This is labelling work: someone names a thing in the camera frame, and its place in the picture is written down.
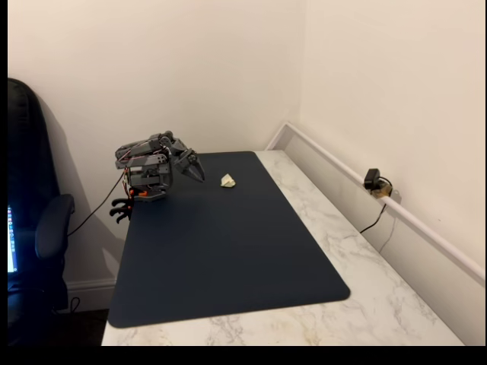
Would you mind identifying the white wall ledge rail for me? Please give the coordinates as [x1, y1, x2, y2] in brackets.
[264, 121, 486, 283]

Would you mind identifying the lit laptop screen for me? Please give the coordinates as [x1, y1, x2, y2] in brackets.
[7, 205, 19, 275]

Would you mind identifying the tan webcam mount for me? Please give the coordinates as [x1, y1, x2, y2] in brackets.
[371, 183, 402, 202]

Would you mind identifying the dark blue desk mat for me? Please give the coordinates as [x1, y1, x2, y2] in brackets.
[107, 151, 352, 329]

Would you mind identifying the black office chair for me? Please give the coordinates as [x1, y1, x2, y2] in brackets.
[7, 77, 76, 345]

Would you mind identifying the black cable on floor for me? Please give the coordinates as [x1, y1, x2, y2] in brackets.
[56, 296, 82, 315]

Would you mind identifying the black webcam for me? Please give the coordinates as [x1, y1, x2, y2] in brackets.
[363, 167, 382, 190]

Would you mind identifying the black webcam cable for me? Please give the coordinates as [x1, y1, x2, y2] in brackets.
[358, 202, 388, 234]

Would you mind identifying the black clamp with orange tips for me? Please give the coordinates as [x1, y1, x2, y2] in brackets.
[109, 187, 148, 226]

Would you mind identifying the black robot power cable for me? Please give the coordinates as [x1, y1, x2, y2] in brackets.
[67, 171, 127, 237]

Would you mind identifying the white baseboard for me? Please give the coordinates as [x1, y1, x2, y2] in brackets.
[65, 278, 117, 313]

